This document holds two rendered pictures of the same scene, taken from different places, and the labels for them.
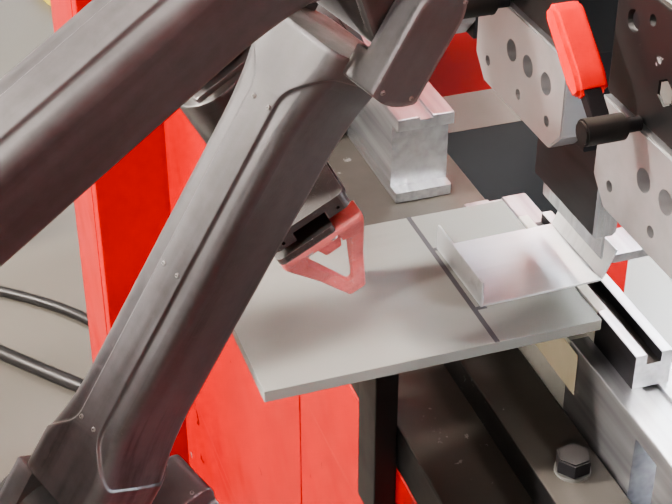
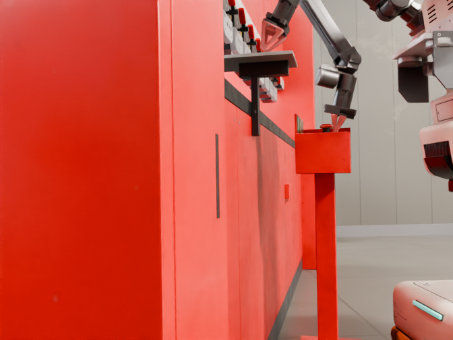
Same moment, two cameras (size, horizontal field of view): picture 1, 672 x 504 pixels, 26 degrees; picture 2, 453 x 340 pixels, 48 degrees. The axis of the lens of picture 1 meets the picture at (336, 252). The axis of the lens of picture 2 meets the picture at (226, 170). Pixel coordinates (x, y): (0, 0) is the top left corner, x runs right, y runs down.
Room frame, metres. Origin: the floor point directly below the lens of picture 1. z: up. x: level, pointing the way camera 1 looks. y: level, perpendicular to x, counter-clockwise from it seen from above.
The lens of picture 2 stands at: (2.25, 0.66, 0.65)
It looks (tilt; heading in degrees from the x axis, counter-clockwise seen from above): 1 degrees up; 211
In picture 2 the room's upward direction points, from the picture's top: 1 degrees counter-clockwise
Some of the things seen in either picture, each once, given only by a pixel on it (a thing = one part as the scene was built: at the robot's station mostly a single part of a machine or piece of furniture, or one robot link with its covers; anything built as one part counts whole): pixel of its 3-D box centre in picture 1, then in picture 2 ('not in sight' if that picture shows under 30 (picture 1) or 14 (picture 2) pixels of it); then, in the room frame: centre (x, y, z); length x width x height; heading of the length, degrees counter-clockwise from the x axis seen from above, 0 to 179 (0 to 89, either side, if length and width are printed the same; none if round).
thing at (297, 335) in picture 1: (394, 292); (251, 62); (0.92, -0.05, 1.00); 0.26 x 0.18 x 0.01; 109
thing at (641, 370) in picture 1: (589, 294); not in sight; (0.93, -0.20, 0.99); 0.20 x 0.03 x 0.03; 19
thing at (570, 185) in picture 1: (577, 173); not in sight; (0.97, -0.19, 1.07); 0.10 x 0.02 x 0.10; 19
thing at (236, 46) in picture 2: not in sight; (228, 32); (0.61, -0.30, 1.20); 0.15 x 0.09 x 0.17; 19
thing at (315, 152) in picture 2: not in sight; (324, 144); (0.73, 0.11, 0.75); 0.20 x 0.16 x 0.18; 17
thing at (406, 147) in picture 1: (342, 52); not in sight; (1.49, -0.01, 0.92); 0.50 x 0.06 x 0.10; 19
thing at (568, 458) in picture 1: (573, 462); not in sight; (0.81, -0.18, 0.91); 0.03 x 0.03 x 0.02
